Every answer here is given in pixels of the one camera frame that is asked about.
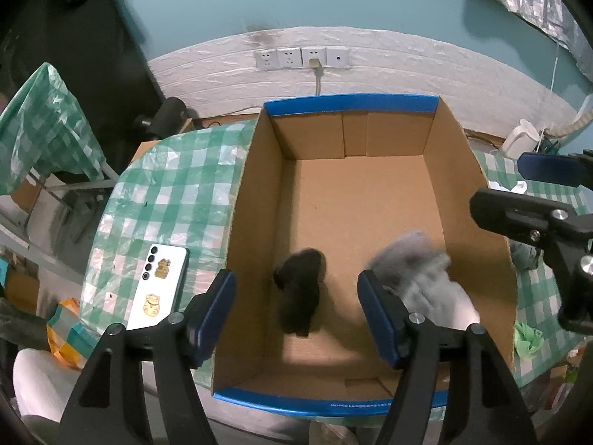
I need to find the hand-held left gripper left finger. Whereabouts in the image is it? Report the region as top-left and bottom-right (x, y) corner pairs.
(58, 269), (238, 445)

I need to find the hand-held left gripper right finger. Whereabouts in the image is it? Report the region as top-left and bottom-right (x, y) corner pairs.
(357, 270), (540, 445)

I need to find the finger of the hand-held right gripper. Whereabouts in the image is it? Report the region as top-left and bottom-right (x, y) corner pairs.
(517, 149), (593, 188)
(469, 188), (593, 334)

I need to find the white plastic bag blue print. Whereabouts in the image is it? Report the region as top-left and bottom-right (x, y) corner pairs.
(488, 179), (529, 194)

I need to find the grey soft cloth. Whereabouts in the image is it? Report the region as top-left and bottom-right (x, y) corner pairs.
(371, 230), (483, 330)

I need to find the cardboard box with blue tape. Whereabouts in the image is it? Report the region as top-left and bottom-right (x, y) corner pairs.
(212, 94), (519, 417)

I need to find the black soft sock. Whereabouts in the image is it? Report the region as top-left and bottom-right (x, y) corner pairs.
(272, 248), (326, 337)

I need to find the white electric kettle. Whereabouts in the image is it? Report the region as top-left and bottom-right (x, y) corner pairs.
(501, 119), (542, 159)

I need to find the dark teal cloth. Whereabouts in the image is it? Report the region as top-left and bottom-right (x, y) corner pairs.
(510, 240), (543, 272)

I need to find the white smartphone with gold stickers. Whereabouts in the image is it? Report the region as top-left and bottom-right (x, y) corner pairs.
(126, 244), (190, 332)

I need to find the crumpled green plastic bag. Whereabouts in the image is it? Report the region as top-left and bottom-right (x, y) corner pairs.
(513, 321), (544, 360)

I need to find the green checked tablecloth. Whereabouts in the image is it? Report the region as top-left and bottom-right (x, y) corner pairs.
(80, 119), (593, 422)

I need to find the orange patterned bag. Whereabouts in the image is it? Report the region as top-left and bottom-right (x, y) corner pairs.
(46, 297), (100, 370)

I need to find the white plastic sack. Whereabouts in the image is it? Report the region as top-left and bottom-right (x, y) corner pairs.
(13, 347), (89, 422)

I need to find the black cylindrical device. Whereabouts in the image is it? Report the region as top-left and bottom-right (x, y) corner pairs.
(134, 97), (191, 140)

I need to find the green checked plastic bag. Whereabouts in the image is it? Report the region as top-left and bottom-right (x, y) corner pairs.
(0, 62), (106, 195)

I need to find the white coiled cable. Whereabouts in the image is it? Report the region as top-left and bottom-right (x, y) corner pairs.
(558, 96), (593, 139)

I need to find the white wall socket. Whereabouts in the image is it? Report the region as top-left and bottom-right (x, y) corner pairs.
(277, 47), (303, 69)
(301, 46), (327, 68)
(255, 49), (279, 71)
(325, 47), (351, 68)

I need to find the grey plug with cable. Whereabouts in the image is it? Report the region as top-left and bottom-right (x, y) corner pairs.
(309, 57), (324, 96)

